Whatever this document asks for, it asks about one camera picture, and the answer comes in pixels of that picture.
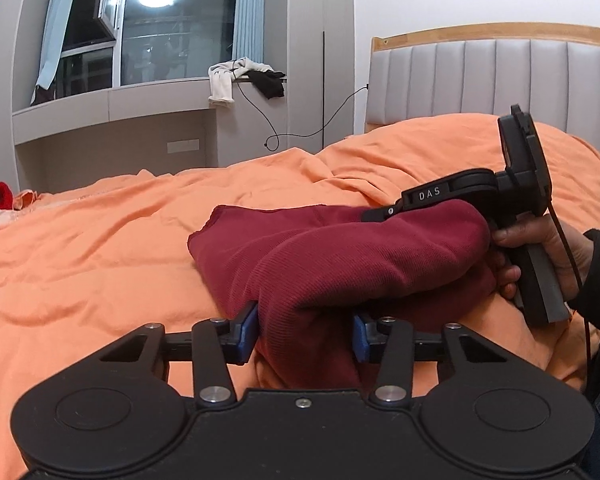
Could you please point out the blue pleated curtain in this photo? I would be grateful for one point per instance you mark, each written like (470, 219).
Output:
(249, 10)

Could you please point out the black garment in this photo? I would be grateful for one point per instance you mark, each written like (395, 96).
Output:
(270, 85)

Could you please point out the grey window cabinet unit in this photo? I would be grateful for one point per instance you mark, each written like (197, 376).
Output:
(105, 125)

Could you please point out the white garment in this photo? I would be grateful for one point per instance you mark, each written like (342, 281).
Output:
(220, 82)

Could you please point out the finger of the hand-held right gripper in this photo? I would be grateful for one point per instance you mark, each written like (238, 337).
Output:
(380, 213)

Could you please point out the dark red sweater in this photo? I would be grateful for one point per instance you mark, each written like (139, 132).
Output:
(330, 260)

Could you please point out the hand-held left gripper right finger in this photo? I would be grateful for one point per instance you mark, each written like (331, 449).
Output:
(358, 336)

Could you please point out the person's right hand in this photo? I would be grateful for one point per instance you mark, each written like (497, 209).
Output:
(520, 235)

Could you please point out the grey padded headboard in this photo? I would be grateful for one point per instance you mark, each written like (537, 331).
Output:
(480, 80)

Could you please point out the grey tall wardrobe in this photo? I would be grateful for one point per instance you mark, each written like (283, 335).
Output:
(310, 50)

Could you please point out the light blue curtain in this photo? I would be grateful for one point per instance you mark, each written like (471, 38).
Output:
(55, 25)

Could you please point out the white wall socket plate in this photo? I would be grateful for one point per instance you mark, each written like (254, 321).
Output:
(183, 146)

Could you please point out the small orange cloth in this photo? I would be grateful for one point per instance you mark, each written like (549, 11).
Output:
(26, 200)

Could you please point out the window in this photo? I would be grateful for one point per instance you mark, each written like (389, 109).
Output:
(170, 25)

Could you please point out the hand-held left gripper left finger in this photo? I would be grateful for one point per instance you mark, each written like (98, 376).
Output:
(250, 331)

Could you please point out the orange blanket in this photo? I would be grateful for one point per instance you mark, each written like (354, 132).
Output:
(105, 240)

